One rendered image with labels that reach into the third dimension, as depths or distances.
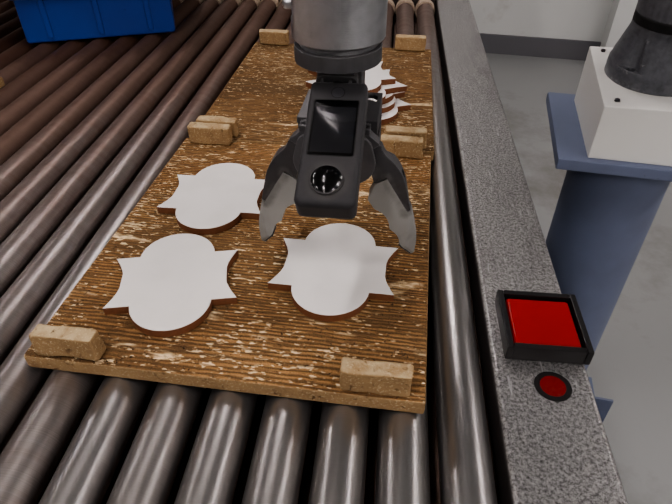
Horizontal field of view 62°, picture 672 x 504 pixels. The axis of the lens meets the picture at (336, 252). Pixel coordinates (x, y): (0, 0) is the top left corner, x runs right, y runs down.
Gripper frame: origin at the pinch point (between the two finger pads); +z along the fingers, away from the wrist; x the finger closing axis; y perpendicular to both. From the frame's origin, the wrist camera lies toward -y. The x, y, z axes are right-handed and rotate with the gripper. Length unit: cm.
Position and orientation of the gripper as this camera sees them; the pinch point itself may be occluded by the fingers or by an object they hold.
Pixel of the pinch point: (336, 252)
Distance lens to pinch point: 55.5
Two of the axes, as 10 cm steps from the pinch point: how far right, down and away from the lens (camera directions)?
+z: 0.1, 7.8, 6.3
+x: -9.9, -0.8, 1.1
